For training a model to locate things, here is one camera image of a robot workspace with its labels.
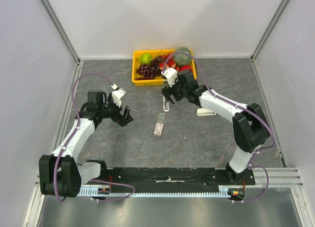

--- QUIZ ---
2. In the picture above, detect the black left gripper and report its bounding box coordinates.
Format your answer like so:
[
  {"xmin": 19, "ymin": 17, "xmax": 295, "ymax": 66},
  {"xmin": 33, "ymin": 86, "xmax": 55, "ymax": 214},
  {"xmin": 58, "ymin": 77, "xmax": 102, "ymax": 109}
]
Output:
[{"xmin": 98, "ymin": 93, "xmax": 133, "ymax": 127}]

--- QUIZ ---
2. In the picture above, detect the green white stapler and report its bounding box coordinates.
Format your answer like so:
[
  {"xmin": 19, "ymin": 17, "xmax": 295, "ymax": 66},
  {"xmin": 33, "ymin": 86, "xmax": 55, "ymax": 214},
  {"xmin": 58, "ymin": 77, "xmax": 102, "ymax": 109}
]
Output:
[{"xmin": 163, "ymin": 80, "xmax": 170, "ymax": 112}]

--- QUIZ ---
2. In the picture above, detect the red white staple box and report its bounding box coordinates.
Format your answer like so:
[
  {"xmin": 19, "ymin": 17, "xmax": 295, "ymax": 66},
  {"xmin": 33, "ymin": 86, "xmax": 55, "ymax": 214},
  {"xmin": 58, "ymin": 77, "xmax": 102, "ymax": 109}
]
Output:
[{"xmin": 153, "ymin": 113, "xmax": 166, "ymax": 136}]

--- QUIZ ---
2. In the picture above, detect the white rectangular case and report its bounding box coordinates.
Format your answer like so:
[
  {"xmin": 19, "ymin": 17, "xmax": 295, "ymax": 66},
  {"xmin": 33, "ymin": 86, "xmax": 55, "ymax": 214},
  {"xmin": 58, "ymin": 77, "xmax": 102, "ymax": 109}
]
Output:
[{"xmin": 196, "ymin": 108, "xmax": 216, "ymax": 116}]

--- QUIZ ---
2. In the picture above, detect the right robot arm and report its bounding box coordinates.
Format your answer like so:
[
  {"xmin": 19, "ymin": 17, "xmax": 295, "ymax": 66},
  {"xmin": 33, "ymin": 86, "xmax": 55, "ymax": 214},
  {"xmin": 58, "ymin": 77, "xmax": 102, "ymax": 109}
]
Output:
[{"xmin": 161, "ymin": 68, "xmax": 274, "ymax": 185}]

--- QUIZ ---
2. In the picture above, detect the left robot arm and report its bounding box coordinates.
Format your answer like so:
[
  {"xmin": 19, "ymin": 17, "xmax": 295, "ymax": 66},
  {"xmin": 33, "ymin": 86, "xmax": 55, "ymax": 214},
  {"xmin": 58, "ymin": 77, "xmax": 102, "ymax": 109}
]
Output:
[{"xmin": 39, "ymin": 89, "xmax": 133, "ymax": 198}]

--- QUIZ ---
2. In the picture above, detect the dark purple grape bunch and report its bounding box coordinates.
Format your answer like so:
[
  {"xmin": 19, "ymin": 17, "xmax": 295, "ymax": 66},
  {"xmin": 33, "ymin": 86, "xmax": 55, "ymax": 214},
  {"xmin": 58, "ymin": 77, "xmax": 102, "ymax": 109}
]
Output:
[{"xmin": 135, "ymin": 56, "xmax": 161, "ymax": 80}]

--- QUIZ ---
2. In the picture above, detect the red strawberry cluster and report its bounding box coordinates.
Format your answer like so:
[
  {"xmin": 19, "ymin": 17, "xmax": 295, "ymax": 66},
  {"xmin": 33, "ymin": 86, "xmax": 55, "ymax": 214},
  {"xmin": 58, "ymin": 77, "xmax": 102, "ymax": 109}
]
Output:
[{"xmin": 157, "ymin": 53, "xmax": 180, "ymax": 72}]

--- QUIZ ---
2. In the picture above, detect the green netted melon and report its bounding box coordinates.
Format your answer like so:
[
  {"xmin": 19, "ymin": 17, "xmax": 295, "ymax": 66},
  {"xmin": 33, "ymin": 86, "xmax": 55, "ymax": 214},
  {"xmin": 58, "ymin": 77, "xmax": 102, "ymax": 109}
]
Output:
[{"xmin": 173, "ymin": 47, "xmax": 192, "ymax": 67}]

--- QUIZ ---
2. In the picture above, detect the green pear fruit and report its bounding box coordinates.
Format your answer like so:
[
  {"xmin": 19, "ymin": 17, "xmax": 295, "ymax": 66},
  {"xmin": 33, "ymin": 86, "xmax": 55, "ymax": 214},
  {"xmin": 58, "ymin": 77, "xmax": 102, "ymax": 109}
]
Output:
[{"xmin": 137, "ymin": 53, "xmax": 153, "ymax": 65}]

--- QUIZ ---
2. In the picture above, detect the yellow plastic tray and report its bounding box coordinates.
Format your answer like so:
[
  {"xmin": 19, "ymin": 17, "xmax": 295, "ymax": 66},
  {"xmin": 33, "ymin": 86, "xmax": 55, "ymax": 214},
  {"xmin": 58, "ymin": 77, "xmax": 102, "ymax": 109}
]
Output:
[{"xmin": 131, "ymin": 49, "xmax": 197, "ymax": 86}]

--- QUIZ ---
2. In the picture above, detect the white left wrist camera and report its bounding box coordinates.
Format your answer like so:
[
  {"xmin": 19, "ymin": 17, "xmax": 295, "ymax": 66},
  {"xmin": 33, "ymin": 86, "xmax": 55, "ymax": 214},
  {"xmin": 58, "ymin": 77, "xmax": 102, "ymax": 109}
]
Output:
[{"xmin": 111, "ymin": 84, "xmax": 126, "ymax": 108}]

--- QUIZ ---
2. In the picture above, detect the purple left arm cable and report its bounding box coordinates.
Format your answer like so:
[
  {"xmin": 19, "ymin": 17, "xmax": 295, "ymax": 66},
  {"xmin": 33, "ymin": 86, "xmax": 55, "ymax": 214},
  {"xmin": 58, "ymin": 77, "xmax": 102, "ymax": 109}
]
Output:
[{"xmin": 53, "ymin": 73, "xmax": 136, "ymax": 202}]

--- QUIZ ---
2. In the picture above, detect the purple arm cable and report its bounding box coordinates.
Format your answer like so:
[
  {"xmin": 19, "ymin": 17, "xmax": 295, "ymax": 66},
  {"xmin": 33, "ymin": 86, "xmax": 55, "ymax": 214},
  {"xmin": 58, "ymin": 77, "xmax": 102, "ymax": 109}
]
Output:
[
  {"xmin": 53, "ymin": 73, "xmax": 136, "ymax": 202},
  {"xmin": 161, "ymin": 51, "xmax": 276, "ymax": 203}
]

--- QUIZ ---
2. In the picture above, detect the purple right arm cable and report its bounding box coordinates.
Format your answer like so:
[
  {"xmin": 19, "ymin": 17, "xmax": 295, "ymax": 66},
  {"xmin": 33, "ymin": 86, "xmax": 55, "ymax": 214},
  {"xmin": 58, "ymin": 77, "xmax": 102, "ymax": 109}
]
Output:
[{"xmin": 161, "ymin": 51, "xmax": 276, "ymax": 203}]

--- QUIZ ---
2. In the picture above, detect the grey slotted cable duct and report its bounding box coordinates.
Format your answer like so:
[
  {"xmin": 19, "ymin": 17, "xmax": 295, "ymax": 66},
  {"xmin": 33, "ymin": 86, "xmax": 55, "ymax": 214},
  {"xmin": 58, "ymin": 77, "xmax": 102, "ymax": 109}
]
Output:
[{"xmin": 78, "ymin": 185, "xmax": 246, "ymax": 199}]

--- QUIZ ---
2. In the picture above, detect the aluminium frame rail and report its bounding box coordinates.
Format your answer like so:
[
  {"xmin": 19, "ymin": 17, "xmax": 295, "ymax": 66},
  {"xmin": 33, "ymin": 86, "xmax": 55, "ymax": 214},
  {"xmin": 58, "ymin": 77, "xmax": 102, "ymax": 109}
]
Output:
[{"xmin": 34, "ymin": 166, "xmax": 304, "ymax": 188}]

